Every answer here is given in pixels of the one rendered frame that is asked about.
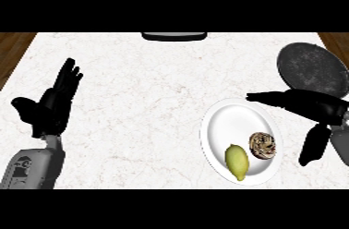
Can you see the brown swirled cupcake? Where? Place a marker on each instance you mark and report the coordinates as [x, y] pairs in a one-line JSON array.
[[264, 145]]

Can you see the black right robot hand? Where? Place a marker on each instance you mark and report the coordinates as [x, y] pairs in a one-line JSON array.
[[314, 105]]

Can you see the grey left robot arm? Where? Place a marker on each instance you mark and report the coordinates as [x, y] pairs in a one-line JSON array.
[[35, 168]]

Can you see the yellow-green lemon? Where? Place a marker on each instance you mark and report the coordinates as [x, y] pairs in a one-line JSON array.
[[237, 162]]

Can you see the white plate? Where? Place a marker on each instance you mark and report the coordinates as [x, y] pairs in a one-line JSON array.
[[234, 125]]

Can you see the dark appliance with pale top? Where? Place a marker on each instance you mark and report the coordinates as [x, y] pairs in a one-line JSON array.
[[174, 36]]

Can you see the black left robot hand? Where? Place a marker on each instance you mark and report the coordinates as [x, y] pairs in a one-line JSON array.
[[54, 106]]

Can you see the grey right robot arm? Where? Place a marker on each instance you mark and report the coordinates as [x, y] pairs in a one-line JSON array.
[[342, 140]]

